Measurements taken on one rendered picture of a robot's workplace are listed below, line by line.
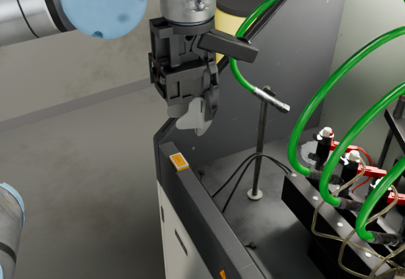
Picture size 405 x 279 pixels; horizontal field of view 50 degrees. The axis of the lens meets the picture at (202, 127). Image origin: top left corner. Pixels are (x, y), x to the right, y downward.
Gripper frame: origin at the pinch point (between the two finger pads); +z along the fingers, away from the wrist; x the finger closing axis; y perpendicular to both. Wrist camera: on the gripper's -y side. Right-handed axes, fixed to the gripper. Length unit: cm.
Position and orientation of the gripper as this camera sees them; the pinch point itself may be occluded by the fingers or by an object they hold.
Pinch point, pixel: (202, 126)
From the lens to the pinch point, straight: 72.0
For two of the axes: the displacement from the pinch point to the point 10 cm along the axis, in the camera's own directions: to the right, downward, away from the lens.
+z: 0.0, 7.9, 6.2
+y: -9.0, 2.7, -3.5
